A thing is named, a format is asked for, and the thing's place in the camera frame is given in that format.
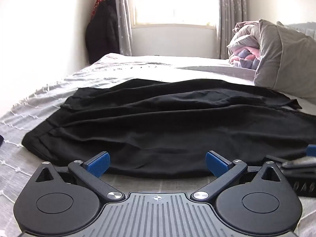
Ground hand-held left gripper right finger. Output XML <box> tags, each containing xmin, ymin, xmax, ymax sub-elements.
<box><xmin>191</xmin><ymin>150</ymin><xmax>282</xmax><ymax>201</ymax></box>

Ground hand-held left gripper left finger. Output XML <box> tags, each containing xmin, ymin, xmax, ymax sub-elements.
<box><xmin>35</xmin><ymin>151</ymin><xmax>125</xmax><ymax>201</ymax></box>

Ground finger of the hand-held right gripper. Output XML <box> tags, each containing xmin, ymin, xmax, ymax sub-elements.
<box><xmin>265</xmin><ymin>144</ymin><xmax>316</xmax><ymax>171</ymax></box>

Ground black pants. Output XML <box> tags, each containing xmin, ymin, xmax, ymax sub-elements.
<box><xmin>22</xmin><ymin>78</ymin><xmax>316</xmax><ymax>179</ymax></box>

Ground grey bedspread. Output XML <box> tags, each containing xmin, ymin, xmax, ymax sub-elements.
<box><xmin>0</xmin><ymin>53</ymin><xmax>316</xmax><ymax>237</ymax></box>

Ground grey pillow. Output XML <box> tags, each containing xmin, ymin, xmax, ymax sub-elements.
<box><xmin>254</xmin><ymin>19</ymin><xmax>316</xmax><ymax>105</ymax></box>

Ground pink plush blanket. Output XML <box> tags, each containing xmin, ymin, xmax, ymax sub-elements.
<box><xmin>228</xmin><ymin>46</ymin><xmax>261</xmax><ymax>69</ymax></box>

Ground black hanging coat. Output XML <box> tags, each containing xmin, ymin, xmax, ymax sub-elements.
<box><xmin>85</xmin><ymin>0</ymin><xmax>120</xmax><ymax>65</ymax></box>

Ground grey folded quilt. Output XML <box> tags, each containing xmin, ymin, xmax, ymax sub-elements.
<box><xmin>227</xmin><ymin>21</ymin><xmax>266</xmax><ymax>55</ymax></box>

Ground grey patterned curtain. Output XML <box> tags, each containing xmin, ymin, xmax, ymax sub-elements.
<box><xmin>217</xmin><ymin>0</ymin><xmax>248</xmax><ymax>60</ymax></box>
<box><xmin>116</xmin><ymin>0</ymin><xmax>133</xmax><ymax>56</ymax></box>

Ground red patterned garment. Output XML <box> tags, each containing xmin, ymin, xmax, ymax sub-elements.
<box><xmin>91</xmin><ymin>0</ymin><xmax>103</xmax><ymax>21</ymax></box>

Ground window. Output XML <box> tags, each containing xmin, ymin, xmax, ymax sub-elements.
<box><xmin>130</xmin><ymin>0</ymin><xmax>221</xmax><ymax>29</ymax></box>

